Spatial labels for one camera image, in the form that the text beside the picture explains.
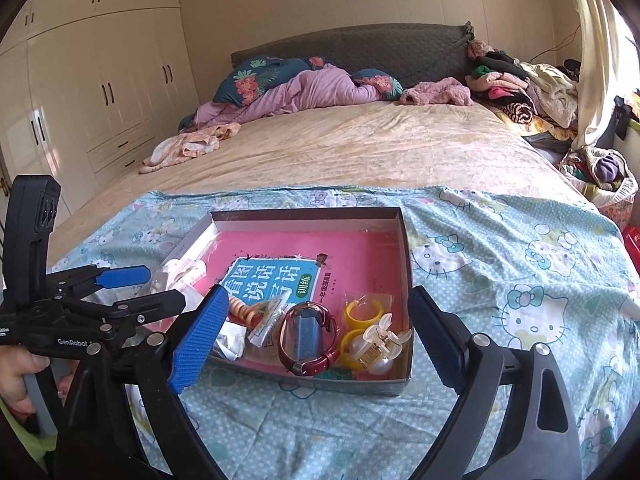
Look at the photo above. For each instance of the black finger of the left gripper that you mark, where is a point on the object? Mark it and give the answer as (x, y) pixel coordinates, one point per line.
(151, 308)

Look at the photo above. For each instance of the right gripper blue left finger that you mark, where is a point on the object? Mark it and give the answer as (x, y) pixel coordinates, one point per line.
(197, 331)

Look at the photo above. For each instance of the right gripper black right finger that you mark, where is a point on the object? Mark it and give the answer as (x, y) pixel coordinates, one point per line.
(444, 337)

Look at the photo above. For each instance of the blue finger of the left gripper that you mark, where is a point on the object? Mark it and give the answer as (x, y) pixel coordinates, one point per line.
(123, 277)

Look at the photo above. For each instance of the clear bag small earrings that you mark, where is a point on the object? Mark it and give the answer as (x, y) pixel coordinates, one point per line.
(272, 310)

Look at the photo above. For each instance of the cream pearl claw clip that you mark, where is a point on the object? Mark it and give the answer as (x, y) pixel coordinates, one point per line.
(376, 349)

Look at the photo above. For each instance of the bag with yellow hoop earrings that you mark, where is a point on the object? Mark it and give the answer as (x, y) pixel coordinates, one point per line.
(360, 311)

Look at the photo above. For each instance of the dark red bangle watch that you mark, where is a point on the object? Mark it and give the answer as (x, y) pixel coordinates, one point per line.
(307, 342)

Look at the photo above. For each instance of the person's left hand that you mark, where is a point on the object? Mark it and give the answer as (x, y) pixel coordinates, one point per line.
(15, 363)

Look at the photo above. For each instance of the crumpled white wrapper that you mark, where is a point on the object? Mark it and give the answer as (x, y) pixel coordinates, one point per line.
(230, 341)

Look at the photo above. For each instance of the Hello Kitty blue blanket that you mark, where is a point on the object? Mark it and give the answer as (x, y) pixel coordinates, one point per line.
(519, 269)

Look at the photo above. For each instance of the shallow cardboard box tray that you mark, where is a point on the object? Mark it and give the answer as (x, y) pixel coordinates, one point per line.
(196, 241)

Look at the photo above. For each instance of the pink children's book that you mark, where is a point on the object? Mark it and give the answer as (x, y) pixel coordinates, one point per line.
(319, 266)

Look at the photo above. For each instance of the peach clothing on bed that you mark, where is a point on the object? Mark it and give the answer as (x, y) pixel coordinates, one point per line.
(188, 145)

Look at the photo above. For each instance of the beige bed cover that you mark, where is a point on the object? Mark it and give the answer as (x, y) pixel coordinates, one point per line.
(377, 144)

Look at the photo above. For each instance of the cream wardrobe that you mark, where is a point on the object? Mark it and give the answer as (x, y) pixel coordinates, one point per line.
(89, 88)

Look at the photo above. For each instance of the red plastic box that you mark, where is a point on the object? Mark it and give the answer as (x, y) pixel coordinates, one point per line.
(631, 239)

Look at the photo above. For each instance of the floral bag with clothes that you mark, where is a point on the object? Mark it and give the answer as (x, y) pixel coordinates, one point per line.
(602, 176)

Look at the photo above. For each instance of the floral dark pillow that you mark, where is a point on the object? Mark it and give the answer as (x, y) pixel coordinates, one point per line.
(254, 77)

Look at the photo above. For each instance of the pink fluffy garment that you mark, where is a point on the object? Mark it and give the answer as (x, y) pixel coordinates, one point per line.
(445, 91)

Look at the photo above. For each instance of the lilac crumpled duvet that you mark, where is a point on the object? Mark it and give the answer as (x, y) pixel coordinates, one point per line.
(308, 90)

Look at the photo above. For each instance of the pile of clothes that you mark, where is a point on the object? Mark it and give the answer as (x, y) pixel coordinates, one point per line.
(529, 98)

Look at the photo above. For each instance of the dark grey quilted headboard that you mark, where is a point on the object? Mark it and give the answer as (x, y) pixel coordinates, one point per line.
(410, 52)

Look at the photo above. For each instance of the cream curtain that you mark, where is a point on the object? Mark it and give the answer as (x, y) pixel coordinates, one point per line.
(599, 79)

